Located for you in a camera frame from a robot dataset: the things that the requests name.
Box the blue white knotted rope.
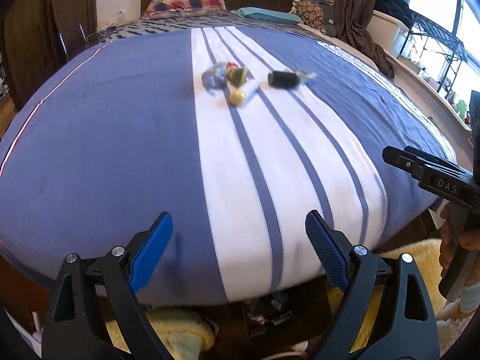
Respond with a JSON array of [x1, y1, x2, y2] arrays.
[[201, 62, 228, 97]]

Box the colourful chenille scrunchie toy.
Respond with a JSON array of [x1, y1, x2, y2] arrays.
[[225, 62, 248, 88]]

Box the right hand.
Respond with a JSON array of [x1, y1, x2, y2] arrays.
[[439, 203, 479, 269]]

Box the green frog figurine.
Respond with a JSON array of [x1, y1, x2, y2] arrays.
[[456, 100, 468, 119]]

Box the yellow fluffy blanket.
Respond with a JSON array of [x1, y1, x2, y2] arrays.
[[106, 215, 441, 359]]

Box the black metal folding rack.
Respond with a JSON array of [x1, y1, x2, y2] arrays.
[[399, 10, 468, 98]]

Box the white storage box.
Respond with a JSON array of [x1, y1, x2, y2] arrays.
[[367, 10, 409, 59]]

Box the black green can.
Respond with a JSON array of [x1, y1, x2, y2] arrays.
[[268, 71, 316, 89]]

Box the black folded clothes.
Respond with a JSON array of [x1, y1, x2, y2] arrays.
[[374, 0, 413, 29]]

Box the brown curtain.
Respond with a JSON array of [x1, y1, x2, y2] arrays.
[[334, 0, 395, 80]]

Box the patterned brown cushion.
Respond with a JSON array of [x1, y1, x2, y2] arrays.
[[290, 0, 336, 38]]

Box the blue white striped blanket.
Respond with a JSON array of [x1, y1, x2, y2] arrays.
[[1, 26, 456, 306]]

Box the white tube yellow cap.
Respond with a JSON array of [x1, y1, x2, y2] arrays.
[[229, 80, 259, 107]]

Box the teal pillow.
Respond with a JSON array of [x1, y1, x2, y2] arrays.
[[231, 7, 303, 24]]

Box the black white patterned sheet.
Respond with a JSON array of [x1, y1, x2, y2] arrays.
[[98, 14, 335, 44]]

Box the plaid red blue pillow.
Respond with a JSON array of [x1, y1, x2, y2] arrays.
[[141, 0, 228, 20]]

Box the dark wooden wardrobe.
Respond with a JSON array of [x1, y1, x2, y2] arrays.
[[0, 0, 99, 112]]

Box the dark wooden chair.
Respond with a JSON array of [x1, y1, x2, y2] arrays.
[[50, 0, 96, 60]]

